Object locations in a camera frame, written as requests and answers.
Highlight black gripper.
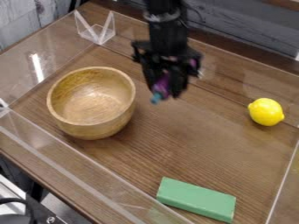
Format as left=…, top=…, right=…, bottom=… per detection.
left=131, top=17, right=202, bottom=98

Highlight purple toy eggplant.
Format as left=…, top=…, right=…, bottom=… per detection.
left=151, top=59, right=201, bottom=104

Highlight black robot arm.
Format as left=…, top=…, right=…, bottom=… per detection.
left=131, top=0, right=203, bottom=104

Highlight brown wooden bowl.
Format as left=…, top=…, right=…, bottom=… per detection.
left=47, top=66, right=137, bottom=140

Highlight yellow lemon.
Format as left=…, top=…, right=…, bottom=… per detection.
left=248, top=98, right=286, bottom=127

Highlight clear acrylic tray walls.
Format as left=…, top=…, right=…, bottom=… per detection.
left=0, top=4, right=299, bottom=224

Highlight green rectangular block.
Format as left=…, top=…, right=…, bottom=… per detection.
left=157, top=177, right=237, bottom=224

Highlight clear acrylic corner bracket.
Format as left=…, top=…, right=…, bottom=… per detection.
left=74, top=10, right=117, bottom=46

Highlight black metal table bracket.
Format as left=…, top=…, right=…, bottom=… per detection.
left=26, top=195, right=69, bottom=224

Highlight black cable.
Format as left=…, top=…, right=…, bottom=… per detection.
left=0, top=198, right=41, bottom=224

